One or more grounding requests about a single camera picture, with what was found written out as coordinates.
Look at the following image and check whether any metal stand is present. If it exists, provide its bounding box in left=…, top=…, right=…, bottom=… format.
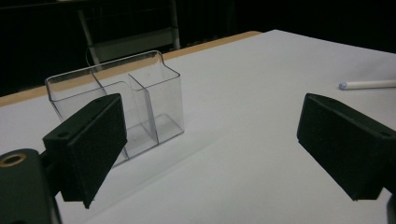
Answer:
left=77, top=0, right=181, bottom=66

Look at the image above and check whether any white pen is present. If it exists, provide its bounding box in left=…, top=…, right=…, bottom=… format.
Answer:
left=338, top=79, right=396, bottom=91

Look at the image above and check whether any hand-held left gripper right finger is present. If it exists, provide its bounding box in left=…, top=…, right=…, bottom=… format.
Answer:
left=296, top=92, right=396, bottom=202

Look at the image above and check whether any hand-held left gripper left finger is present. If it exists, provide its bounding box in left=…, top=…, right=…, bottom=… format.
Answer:
left=42, top=92, right=128, bottom=210

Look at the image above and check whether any clear plastic compartment holder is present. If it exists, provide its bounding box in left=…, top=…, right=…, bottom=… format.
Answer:
left=45, top=49, right=185, bottom=168

